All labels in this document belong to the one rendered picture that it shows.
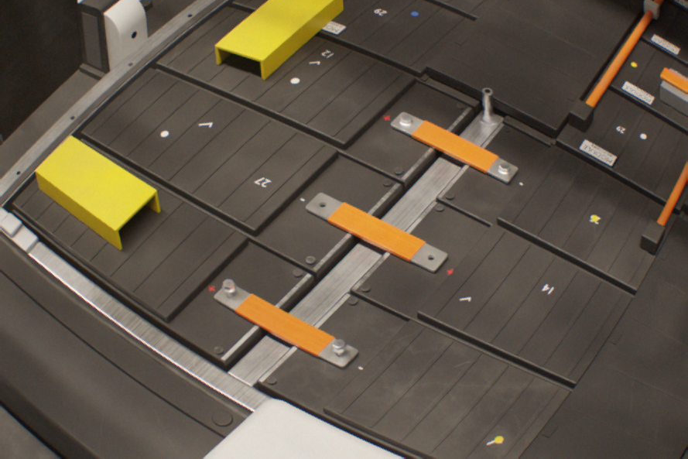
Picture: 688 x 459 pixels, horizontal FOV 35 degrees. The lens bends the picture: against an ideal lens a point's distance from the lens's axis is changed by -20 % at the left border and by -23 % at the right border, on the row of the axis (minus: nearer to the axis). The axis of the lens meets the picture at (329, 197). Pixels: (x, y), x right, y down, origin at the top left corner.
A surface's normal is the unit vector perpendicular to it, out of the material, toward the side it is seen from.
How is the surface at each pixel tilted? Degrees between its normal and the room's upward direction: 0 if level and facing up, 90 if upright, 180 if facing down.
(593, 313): 0
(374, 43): 0
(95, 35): 90
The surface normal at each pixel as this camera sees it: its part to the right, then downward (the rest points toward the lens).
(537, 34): -0.06, -0.71
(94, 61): -0.60, 0.59
